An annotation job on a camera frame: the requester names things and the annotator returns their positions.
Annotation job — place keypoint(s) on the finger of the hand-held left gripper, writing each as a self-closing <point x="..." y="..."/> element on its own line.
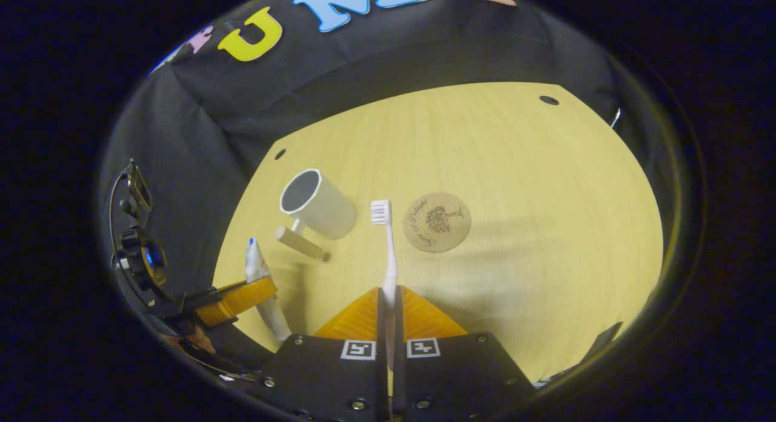
<point x="239" y="301"/>

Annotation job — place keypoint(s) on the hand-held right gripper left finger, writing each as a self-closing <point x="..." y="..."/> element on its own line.
<point x="381" y="373"/>

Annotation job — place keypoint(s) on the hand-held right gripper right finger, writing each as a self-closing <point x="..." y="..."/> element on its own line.
<point x="398" y="373"/>

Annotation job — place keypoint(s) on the white toothpaste tube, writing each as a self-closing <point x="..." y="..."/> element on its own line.
<point x="254" y="264"/>

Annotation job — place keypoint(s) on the white toothbrush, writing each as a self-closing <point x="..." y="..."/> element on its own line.
<point x="391" y="264"/>

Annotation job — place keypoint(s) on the round wooden coaster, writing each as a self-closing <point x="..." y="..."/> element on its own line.
<point x="436" y="222"/>

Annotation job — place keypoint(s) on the wooden desktop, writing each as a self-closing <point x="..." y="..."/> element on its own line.
<point x="515" y="167"/>

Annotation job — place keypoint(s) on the black backdrop cloth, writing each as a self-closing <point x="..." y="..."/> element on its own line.
<point x="364" y="58"/>

